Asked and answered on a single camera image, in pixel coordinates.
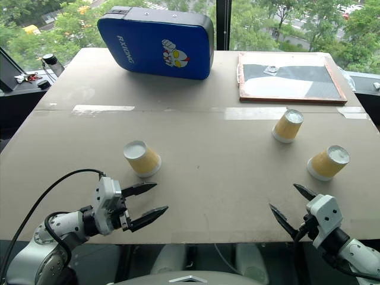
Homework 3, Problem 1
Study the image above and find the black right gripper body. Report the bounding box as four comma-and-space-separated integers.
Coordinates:
296, 204, 321, 242

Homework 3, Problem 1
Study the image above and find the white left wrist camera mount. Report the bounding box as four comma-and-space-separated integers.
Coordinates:
94, 176, 124, 236

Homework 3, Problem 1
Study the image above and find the black slanted stand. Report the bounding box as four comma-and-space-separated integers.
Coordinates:
0, 46, 27, 96

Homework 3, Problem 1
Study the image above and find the blue cartoon print pad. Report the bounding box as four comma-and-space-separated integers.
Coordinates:
97, 6, 215, 81

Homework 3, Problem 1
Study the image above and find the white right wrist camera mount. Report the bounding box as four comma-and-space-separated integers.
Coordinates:
305, 194, 344, 249

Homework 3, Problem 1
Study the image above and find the yellow white paper cup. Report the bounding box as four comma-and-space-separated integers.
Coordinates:
123, 140, 163, 179
307, 145, 350, 182
271, 109, 305, 144

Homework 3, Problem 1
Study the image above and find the white rounded robot leg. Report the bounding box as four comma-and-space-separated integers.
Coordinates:
150, 243, 187, 276
235, 243, 270, 285

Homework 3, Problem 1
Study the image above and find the red keys bunch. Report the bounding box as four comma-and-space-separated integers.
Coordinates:
14, 73, 43, 84

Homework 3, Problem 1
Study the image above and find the black window frame post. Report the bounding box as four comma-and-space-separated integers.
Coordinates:
216, 0, 233, 52

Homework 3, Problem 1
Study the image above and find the wood framed black white board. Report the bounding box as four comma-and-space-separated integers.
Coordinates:
237, 52, 348, 105

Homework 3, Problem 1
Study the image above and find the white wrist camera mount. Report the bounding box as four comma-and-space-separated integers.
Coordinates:
305, 194, 344, 249
94, 176, 124, 236

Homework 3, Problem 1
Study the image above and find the silver robot torso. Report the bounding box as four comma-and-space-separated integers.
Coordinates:
115, 268, 259, 285

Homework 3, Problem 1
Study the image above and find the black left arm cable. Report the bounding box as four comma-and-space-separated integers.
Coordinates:
0, 169, 107, 270

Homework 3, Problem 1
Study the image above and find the round black knob device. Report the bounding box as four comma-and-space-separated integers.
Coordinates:
41, 53, 66, 84

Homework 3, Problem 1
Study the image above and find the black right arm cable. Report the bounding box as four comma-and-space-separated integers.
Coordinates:
292, 221, 380, 281

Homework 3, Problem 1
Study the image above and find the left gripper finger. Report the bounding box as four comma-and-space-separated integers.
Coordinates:
129, 205, 169, 233
121, 182, 158, 198

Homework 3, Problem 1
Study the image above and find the clear tape strip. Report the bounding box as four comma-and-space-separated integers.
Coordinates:
336, 106, 368, 121
72, 104, 136, 115

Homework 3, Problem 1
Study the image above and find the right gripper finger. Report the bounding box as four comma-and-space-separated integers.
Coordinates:
293, 183, 318, 203
268, 202, 302, 243

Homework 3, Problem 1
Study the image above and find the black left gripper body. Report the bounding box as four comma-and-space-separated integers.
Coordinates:
108, 189, 134, 233

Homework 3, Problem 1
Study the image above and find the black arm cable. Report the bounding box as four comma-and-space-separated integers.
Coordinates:
292, 221, 380, 281
0, 169, 107, 270

